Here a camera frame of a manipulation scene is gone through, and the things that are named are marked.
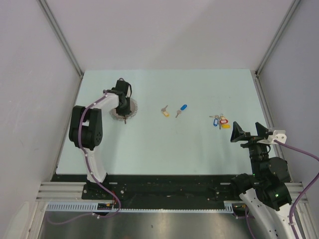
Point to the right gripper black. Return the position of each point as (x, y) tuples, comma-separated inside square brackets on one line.
[(238, 133)]

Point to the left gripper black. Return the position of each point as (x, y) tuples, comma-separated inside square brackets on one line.
[(127, 111)]

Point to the round metal keyring disc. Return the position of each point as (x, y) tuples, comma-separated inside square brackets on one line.
[(124, 118)]

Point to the key with yellow tag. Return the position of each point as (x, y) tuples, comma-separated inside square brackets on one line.
[(165, 112), (224, 126)]

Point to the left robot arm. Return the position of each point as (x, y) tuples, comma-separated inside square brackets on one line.
[(86, 125)]

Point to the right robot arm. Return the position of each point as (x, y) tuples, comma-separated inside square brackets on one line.
[(265, 192)]

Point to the key with red tag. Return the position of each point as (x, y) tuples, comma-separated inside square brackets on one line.
[(223, 119)]

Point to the key with blue tag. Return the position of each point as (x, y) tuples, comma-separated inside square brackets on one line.
[(181, 109), (215, 120)]

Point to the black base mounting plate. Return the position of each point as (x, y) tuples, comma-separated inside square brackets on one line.
[(181, 192)]

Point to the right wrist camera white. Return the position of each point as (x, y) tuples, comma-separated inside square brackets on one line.
[(277, 137)]

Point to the left aluminium frame post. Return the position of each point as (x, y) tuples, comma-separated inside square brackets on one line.
[(48, 13)]

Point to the aluminium frame post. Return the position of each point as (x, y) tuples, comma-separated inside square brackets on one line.
[(48, 13), (278, 35)]

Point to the right aluminium frame post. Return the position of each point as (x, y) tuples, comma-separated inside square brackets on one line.
[(278, 35)]

